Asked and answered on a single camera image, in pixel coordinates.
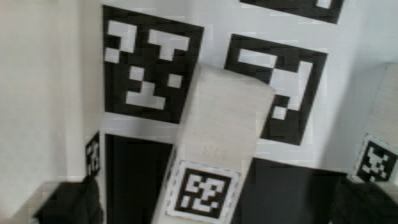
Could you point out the white desk top tray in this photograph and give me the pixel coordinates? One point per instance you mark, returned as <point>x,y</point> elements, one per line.
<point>50,98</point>

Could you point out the white desk leg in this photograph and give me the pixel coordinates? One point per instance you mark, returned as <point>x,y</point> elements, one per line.
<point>375,167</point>
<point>224,116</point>

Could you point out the white marker sheet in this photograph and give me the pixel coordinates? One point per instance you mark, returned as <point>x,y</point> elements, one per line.
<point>308,44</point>

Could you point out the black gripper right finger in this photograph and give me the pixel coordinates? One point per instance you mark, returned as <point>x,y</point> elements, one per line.
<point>363,204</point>

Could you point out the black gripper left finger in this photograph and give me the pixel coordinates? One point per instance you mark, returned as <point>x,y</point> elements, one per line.
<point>73,206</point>

